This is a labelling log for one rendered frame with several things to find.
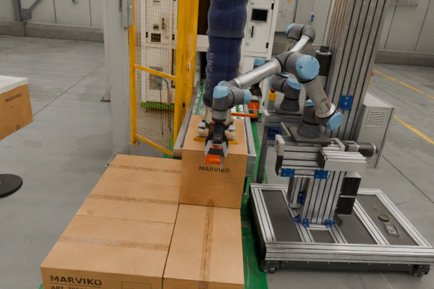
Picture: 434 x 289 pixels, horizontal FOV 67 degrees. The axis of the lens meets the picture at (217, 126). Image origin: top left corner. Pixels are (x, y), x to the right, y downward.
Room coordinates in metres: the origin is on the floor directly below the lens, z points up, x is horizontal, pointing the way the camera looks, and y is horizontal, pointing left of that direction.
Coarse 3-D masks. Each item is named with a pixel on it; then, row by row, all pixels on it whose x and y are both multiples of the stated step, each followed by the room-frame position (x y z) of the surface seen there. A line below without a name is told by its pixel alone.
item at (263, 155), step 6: (270, 96) 2.99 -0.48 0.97; (270, 102) 2.99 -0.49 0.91; (270, 108) 2.99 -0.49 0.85; (264, 132) 2.99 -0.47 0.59; (264, 150) 2.99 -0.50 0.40; (264, 156) 2.99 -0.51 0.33; (264, 162) 2.99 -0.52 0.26; (258, 168) 3.00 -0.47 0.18; (264, 168) 3.00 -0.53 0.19; (258, 174) 2.99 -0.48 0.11; (258, 180) 2.99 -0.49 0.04
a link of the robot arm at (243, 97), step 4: (232, 88) 1.58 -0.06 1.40; (236, 88) 1.57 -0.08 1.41; (232, 92) 1.51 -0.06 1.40; (236, 92) 1.52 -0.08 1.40; (240, 92) 1.53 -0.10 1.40; (244, 92) 1.54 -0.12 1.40; (248, 92) 1.55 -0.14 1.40; (236, 96) 1.51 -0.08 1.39; (240, 96) 1.52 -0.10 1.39; (244, 96) 1.52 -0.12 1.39; (248, 96) 1.54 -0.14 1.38; (236, 100) 1.50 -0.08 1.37; (240, 100) 1.51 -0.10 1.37; (244, 100) 1.52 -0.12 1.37; (248, 100) 1.53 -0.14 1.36; (232, 104) 1.50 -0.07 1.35; (236, 104) 1.51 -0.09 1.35; (240, 104) 1.53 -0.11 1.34; (244, 104) 1.54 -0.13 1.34
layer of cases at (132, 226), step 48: (96, 192) 1.82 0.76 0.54; (144, 192) 1.87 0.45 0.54; (96, 240) 1.39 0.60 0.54; (144, 240) 1.42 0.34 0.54; (192, 240) 1.46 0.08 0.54; (240, 240) 1.49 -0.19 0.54; (48, 288) 1.18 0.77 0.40; (96, 288) 1.18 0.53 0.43; (144, 288) 1.18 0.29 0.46; (192, 288) 1.18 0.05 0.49; (240, 288) 1.19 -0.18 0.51
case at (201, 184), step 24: (192, 120) 2.26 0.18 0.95; (240, 120) 2.35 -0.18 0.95; (192, 144) 1.85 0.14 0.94; (240, 144) 1.91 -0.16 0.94; (192, 168) 1.78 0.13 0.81; (216, 168) 1.78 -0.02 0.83; (240, 168) 1.78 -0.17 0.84; (192, 192) 1.78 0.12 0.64; (216, 192) 1.78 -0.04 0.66; (240, 192) 1.78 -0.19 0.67
